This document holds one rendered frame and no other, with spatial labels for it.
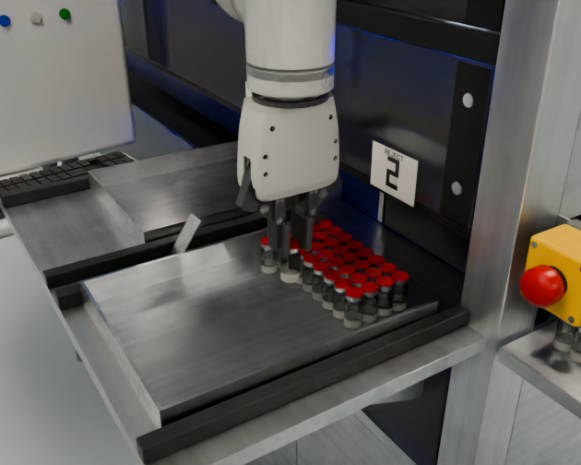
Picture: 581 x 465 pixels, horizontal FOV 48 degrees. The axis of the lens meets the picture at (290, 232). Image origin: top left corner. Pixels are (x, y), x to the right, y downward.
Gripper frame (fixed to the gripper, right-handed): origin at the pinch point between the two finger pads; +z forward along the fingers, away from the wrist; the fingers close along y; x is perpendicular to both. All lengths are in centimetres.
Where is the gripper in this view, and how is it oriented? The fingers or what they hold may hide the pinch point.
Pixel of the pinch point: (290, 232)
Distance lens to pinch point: 70.4
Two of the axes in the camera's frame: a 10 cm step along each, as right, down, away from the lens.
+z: 0.0, 8.8, 4.7
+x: 5.3, 4.0, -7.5
